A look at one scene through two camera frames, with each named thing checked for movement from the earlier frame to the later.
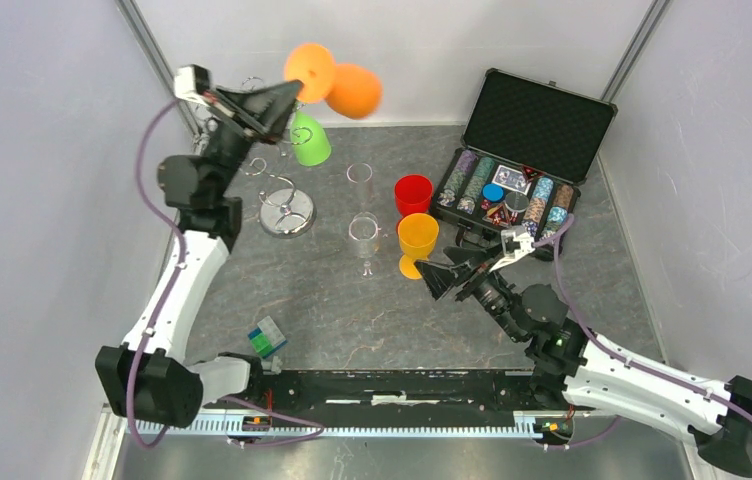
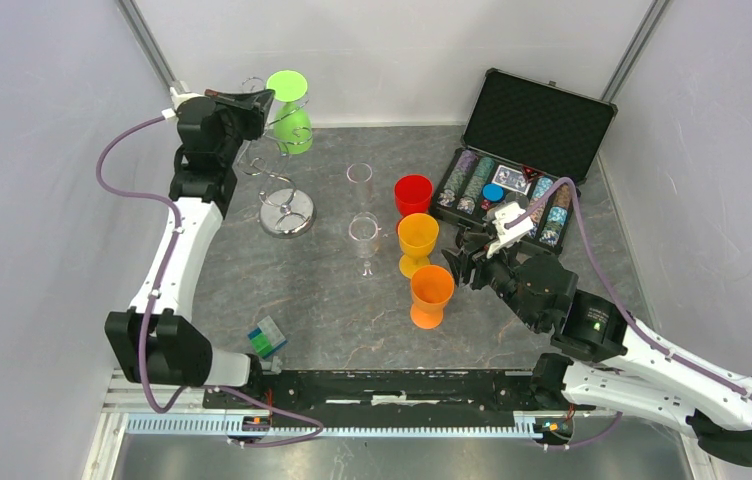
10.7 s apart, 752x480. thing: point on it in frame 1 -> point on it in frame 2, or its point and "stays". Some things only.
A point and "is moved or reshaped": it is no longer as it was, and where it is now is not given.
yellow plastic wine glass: [417, 235] stays
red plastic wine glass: [412, 194] stays
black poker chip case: [527, 149] stays
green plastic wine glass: [312, 144] is moved or reshaped
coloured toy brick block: [267, 338] stays
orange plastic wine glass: [351, 90] -> [430, 288]
